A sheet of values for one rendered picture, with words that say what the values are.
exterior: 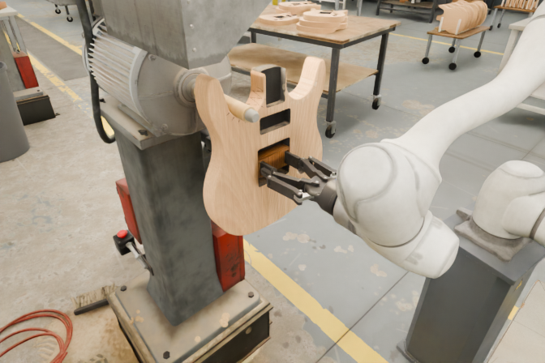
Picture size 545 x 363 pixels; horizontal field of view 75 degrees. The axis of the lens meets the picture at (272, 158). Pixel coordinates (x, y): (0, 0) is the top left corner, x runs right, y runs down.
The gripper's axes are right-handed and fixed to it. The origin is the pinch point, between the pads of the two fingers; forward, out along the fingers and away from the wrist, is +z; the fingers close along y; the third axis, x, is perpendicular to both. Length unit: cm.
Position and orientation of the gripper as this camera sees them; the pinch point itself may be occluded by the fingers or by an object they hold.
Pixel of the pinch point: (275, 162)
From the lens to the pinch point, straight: 83.3
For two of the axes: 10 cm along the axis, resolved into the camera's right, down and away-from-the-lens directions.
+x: 0.1, -8.7, -4.9
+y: 7.4, -3.2, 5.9
